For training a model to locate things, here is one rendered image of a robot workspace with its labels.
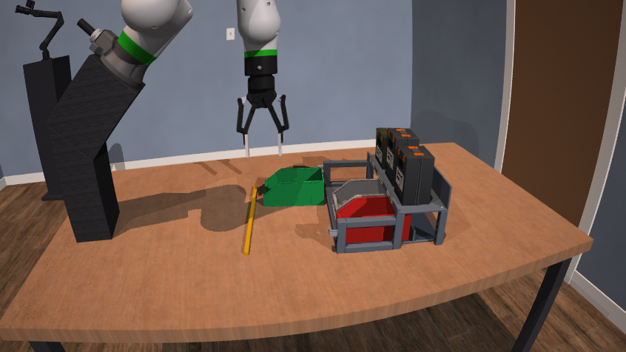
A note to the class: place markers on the red open bin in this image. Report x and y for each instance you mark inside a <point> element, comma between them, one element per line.
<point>371,207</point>

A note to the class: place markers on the orange retaining rail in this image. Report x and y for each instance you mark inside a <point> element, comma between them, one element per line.
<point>251,215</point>

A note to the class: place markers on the green bin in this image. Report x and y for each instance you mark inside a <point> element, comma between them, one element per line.
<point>295,187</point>

